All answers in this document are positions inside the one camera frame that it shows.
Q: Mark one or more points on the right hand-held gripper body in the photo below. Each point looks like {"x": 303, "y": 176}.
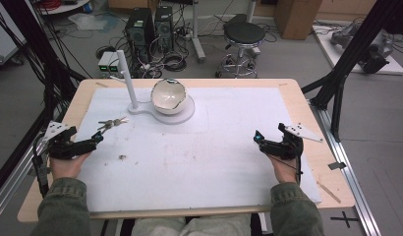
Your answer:
{"x": 288, "y": 146}

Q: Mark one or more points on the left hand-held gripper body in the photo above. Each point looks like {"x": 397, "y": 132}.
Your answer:
{"x": 63, "y": 147}

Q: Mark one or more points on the bunch of metal keys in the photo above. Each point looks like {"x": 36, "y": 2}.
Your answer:
{"x": 112, "y": 123}

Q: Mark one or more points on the person's left hand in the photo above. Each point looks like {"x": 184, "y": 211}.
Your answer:
{"x": 66, "y": 167}

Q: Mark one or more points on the person's right hand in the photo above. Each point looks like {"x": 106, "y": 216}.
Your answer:
{"x": 284, "y": 170}

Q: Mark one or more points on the small brown crumb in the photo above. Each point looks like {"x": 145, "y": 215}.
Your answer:
{"x": 122, "y": 157}

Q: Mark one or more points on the wooden table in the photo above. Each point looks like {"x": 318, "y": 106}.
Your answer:
{"x": 307, "y": 105}

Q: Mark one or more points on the grey tape piece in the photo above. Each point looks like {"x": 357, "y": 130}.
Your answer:
{"x": 337, "y": 165}

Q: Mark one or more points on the thin wooden stick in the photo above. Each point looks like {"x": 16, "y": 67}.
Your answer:
{"x": 329, "y": 192}

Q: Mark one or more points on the white table mat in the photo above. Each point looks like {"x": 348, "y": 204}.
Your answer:
{"x": 202, "y": 157}

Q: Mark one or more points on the grey power supply unit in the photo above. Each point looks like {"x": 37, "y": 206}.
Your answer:
{"x": 105, "y": 64}
{"x": 114, "y": 65}

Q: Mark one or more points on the white ceramic bowl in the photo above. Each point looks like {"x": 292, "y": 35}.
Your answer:
{"x": 168, "y": 96}

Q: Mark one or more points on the black round stool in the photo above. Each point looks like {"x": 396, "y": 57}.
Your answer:
{"x": 243, "y": 36}

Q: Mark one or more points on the white floor board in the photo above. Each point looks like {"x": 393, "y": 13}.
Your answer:
{"x": 340, "y": 57}

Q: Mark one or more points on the person's legs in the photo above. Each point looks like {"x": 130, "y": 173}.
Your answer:
{"x": 189, "y": 226}

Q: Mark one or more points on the black computer tower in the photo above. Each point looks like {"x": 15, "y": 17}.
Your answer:
{"x": 164, "y": 28}
{"x": 139, "y": 32}

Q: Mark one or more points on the clear plastic sheet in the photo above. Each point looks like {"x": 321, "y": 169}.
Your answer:
{"x": 88, "y": 21}

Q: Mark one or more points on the white desk leg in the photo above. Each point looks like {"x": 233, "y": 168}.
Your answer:
{"x": 197, "y": 32}

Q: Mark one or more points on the brown cardboard box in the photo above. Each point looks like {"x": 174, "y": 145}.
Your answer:
{"x": 296, "y": 18}

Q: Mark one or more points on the grey robot device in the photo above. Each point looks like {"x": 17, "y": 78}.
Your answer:
{"x": 370, "y": 42}

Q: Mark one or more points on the white round table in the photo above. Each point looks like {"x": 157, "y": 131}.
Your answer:
{"x": 63, "y": 6}

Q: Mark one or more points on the white stand with post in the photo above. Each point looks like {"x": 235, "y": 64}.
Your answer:
{"x": 132, "y": 88}

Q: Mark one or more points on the aluminium rail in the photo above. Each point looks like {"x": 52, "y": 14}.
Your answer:
{"x": 350, "y": 173}
{"x": 12, "y": 193}

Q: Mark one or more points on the black metal frame stand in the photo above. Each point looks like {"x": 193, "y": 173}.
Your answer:
{"x": 39, "y": 49}
{"x": 347, "y": 59}

